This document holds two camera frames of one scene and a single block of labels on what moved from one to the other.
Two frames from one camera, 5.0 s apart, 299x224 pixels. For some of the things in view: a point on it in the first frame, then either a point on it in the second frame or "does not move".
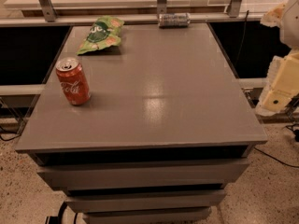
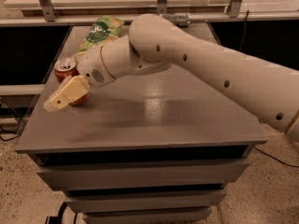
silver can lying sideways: [178, 20] does not move
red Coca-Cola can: [73, 80] does not move
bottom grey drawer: [163, 216] does not move
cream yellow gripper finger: [282, 84] to [73, 87]
